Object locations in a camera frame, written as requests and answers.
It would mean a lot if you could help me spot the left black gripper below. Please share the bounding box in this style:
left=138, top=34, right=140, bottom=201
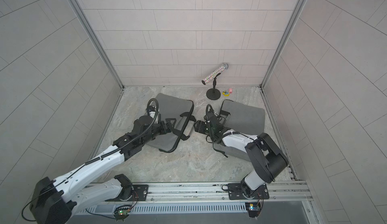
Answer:
left=140, top=117, right=177, bottom=146

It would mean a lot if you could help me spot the grey laptop bag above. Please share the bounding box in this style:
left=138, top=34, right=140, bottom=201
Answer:
left=147, top=93, right=196, bottom=153
left=213, top=100, right=265, bottom=161

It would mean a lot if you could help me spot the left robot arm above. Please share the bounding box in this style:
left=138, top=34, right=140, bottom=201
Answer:
left=29, top=115, right=176, bottom=224

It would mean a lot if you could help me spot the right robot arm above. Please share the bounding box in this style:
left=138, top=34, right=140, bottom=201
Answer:
left=193, top=111, right=289, bottom=199

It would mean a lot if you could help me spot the black microphone stand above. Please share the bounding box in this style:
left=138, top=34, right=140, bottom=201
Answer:
left=206, top=73, right=221, bottom=100

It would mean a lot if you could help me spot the pink yellow toy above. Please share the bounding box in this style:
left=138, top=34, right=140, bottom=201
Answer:
left=222, top=88, right=233, bottom=97

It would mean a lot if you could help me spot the glitter microphone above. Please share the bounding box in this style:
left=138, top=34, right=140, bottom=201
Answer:
left=202, top=63, right=228, bottom=85

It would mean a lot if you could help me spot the left circuit board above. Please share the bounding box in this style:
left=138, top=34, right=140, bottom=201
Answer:
left=113, top=204, right=133, bottom=222

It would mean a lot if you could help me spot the circuit board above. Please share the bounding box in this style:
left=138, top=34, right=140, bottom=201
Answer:
left=113, top=204, right=133, bottom=222
left=245, top=202, right=262, bottom=218

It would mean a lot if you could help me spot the right circuit board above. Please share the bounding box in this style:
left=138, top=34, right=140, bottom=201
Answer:
left=245, top=202, right=262, bottom=218

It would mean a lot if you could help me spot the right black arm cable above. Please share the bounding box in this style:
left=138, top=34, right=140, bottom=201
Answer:
left=205, top=104, right=258, bottom=143

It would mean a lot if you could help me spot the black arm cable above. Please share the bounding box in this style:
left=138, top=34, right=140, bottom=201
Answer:
left=21, top=98, right=160, bottom=222
left=205, top=104, right=258, bottom=143

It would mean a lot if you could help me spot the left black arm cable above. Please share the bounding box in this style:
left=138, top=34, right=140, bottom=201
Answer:
left=21, top=98, right=160, bottom=222

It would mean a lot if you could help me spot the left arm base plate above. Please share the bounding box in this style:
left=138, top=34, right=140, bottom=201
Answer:
left=106, top=184, right=149, bottom=202

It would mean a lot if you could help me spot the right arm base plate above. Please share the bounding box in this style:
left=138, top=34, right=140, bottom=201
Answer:
left=221, top=183, right=270, bottom=200

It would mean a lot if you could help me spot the aluminium mounting rail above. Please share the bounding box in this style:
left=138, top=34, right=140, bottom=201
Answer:
left=57, top=180, right=313, bottom=206

